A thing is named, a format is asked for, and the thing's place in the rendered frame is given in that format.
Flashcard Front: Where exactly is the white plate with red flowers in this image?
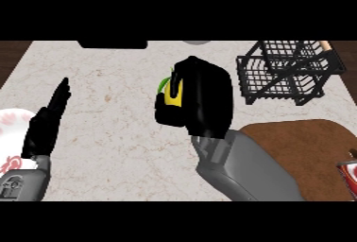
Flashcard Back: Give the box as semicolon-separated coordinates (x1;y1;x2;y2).
0;108;38;178

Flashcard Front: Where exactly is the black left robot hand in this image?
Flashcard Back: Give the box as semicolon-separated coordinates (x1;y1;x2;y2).
19;77;72;160

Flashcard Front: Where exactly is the brown wooden cutting board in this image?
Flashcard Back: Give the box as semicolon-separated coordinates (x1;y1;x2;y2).
237;118;357;202

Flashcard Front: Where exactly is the grey round object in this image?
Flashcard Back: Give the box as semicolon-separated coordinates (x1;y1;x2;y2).
181;40;212;46

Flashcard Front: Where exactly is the yellow lemon with green leaf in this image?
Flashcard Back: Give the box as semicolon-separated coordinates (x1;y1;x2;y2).
156;67;184;108

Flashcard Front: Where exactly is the red can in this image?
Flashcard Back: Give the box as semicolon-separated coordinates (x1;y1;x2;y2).
336;159;357;198

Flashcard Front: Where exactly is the black wire tiered basket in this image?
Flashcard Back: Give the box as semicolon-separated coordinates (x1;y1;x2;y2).
236;40;348;107

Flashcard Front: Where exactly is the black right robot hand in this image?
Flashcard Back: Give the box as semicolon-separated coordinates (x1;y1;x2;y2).
153;55;234;140

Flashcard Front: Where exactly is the black appliance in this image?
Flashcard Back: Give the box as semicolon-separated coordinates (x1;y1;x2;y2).
76;40;149;50

